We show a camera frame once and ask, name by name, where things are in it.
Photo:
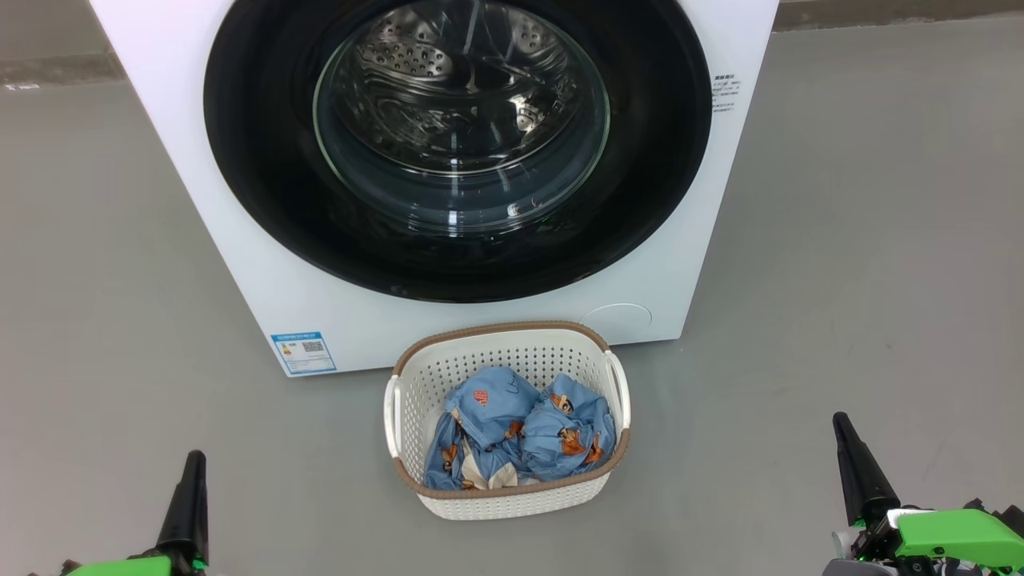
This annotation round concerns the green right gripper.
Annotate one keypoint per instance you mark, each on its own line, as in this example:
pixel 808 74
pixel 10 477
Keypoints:
pixel 952 540

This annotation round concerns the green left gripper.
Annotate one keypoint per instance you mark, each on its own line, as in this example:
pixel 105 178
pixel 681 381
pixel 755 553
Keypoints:
pixel 120 569

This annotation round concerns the blue garment with bear print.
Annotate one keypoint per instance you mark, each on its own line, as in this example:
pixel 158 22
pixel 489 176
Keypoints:
pixel 568 440

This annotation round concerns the blue garment with waffle print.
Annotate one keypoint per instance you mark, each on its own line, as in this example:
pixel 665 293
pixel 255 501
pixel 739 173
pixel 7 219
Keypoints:
pixel 492 412

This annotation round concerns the round black glass washer door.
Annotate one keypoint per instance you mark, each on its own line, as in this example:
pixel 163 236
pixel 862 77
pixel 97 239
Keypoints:
pixel 264 160

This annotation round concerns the white front-load washing machine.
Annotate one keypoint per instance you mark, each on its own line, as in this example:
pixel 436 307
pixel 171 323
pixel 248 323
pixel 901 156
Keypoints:
pixel 200 200

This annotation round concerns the blue energy label sticker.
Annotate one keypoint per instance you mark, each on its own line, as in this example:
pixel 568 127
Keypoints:
pixel 302 352

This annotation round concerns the white perforated laundry basket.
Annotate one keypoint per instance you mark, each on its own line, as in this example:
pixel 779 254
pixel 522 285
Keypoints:
pixel 448 504

